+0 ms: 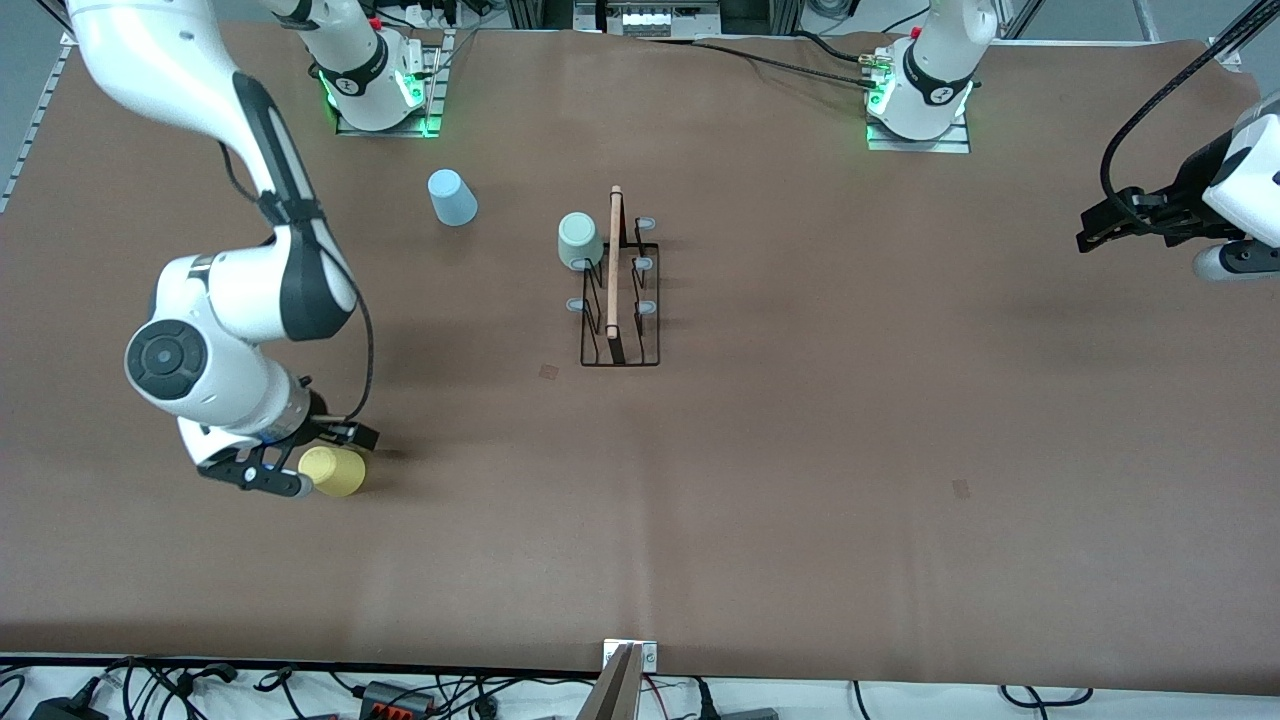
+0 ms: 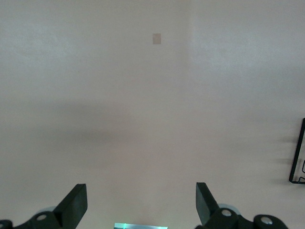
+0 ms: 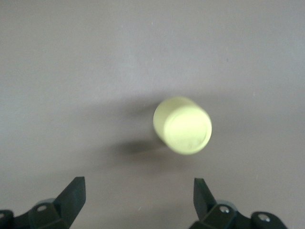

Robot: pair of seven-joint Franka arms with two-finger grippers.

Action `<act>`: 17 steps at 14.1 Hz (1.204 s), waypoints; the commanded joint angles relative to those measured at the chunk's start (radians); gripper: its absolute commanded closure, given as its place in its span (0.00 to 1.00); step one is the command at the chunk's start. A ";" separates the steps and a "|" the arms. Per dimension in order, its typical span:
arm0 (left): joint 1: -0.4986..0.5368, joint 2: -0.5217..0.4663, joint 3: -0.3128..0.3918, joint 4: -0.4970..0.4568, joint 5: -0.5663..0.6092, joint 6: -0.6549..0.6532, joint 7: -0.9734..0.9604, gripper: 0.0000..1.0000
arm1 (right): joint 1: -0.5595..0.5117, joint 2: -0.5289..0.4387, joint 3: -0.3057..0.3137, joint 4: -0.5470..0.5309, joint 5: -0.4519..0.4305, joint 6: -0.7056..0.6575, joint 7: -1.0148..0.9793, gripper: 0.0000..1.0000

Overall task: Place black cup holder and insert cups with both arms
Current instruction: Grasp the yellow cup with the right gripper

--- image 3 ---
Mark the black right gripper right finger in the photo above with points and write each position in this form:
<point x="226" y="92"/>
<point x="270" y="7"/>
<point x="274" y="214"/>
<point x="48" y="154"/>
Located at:
<point x="212" y="214"/>

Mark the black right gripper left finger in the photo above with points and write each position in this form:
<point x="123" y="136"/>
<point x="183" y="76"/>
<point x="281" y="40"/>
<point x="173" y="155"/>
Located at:
<point x="69" y="205"/>

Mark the yellow plastic cup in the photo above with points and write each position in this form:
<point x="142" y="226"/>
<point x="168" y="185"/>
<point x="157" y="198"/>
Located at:
<point x="183" y="126"/>

